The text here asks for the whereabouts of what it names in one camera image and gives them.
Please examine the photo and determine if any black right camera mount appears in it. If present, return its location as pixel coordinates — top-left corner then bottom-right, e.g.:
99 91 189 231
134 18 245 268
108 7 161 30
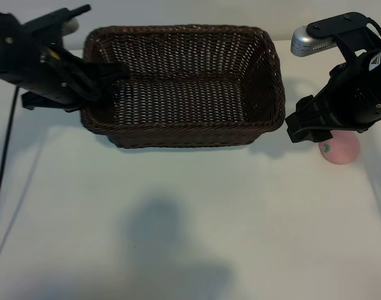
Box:
305 11 381 62

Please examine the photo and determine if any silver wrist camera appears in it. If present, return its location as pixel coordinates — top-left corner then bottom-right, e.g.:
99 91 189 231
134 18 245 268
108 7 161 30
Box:
290 26 335 59
61 19 81 34

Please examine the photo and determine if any black braided left cable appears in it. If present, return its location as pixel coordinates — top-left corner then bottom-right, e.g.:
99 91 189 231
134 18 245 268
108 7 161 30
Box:
0 86 20 221

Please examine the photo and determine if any pink toy peach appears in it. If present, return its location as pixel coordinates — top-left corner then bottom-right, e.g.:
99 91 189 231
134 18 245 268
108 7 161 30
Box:
317 131 362 166

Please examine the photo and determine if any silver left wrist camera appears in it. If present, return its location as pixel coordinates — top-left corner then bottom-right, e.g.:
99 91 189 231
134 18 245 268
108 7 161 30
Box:
61 19 81 34

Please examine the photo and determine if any dark brown wicker basket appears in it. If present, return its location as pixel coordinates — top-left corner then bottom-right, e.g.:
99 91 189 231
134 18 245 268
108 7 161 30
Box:
80 24 287 149

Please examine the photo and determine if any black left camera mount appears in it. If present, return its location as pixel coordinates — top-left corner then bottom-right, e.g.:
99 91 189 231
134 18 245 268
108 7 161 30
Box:
21 4 92 33

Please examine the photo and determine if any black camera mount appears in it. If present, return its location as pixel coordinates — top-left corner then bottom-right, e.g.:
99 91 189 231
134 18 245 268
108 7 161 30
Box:
305 11 381 62
21 4 92 33

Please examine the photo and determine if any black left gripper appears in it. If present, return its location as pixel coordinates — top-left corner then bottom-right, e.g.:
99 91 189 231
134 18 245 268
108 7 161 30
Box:
0 11 132 113

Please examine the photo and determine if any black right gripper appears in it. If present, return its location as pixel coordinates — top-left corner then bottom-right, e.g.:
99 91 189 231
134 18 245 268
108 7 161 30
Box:
284 45 381 145

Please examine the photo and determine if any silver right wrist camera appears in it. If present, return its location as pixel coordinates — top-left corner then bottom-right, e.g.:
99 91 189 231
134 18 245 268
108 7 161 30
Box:
290 26 335 59

